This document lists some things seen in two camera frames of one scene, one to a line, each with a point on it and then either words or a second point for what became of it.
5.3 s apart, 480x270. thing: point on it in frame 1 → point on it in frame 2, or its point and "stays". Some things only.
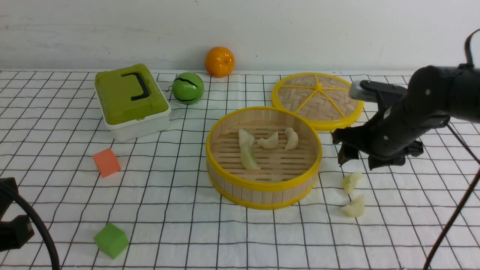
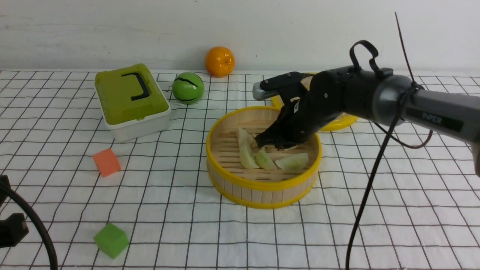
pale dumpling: x=357 y=207 → x=294 y=162
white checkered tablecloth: x=146 y=204 stays
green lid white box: x=132 y=102 stays
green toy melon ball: x=188 y=88 stays
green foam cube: x=111 y=240 stays
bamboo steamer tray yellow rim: x=263 y=158 stays
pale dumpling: x=351 y=181 → x=263 y=161
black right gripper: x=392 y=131 → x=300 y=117
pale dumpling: x=248 y=158 stays
